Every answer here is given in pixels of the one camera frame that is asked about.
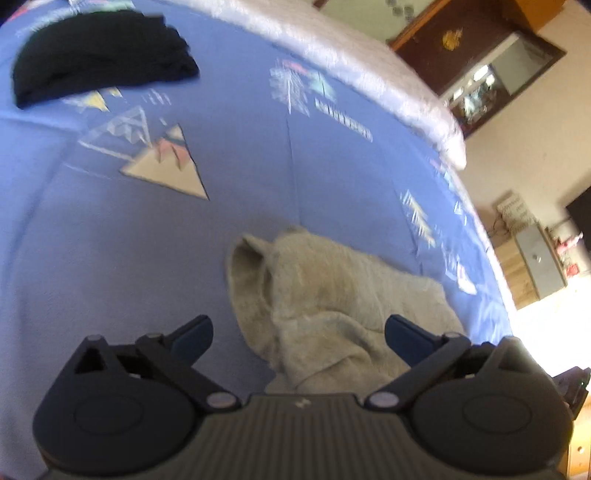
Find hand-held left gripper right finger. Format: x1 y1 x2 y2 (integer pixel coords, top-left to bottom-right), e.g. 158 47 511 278
365 315 532 411

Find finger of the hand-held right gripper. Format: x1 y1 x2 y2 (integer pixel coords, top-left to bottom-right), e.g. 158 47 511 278
551 367 591 422

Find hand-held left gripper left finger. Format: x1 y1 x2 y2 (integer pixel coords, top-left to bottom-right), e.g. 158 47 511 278
74 315 242 414

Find beige towel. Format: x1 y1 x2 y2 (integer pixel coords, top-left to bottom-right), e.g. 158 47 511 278
225 226 467 395

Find light wooden sideboard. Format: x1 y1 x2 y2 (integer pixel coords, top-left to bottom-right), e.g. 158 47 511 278
488 239 540 311

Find pink ornaments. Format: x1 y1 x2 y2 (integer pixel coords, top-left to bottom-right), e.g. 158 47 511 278
549 220 583 278

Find white sign board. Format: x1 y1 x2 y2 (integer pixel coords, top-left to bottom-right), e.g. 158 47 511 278
495 191 537 234

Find black television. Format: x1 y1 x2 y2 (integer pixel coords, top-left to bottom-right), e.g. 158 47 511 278
565 186 591 254

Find blue printed bedsheet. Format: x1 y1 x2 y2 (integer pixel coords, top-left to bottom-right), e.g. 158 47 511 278
0 0 517 480

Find white quilt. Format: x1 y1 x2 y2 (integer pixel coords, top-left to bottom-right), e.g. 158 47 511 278
203 0 468 171

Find dark brown wooden cabinet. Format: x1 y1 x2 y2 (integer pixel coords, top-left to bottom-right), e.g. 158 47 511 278
390 0 568 140

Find black cloth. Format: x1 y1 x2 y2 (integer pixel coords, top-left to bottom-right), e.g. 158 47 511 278
11 9 201 110

